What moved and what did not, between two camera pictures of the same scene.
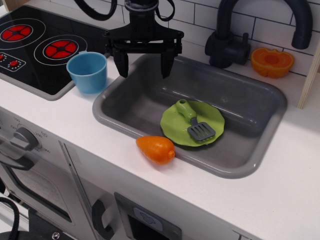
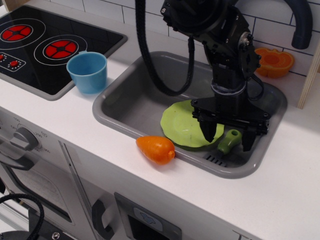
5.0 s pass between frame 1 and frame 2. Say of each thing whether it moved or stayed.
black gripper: moved
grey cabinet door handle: stayed
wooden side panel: stayed
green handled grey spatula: moved
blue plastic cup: stayed
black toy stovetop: stayed
